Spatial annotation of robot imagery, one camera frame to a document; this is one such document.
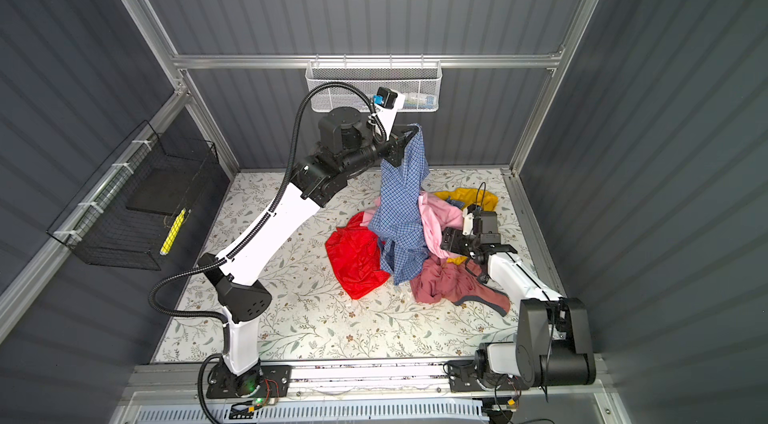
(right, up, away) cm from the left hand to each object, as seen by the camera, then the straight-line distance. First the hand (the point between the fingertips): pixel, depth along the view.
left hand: (416, 125), depth 64 cm
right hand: (+15, -29, +27) cm, 42 cm away
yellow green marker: (-57, -25, +5) cm, 62 cm away
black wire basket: (-70, -20, +8) cm, 73 cm away
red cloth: (-17, -33, +30) cm, 48 cm away
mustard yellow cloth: (+30, -17, +47) cm, 58 cm away
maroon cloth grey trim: (+7, -39, +19) cm, 44 cm away
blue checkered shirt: (-4, -23, +11) cm, 26 cm away
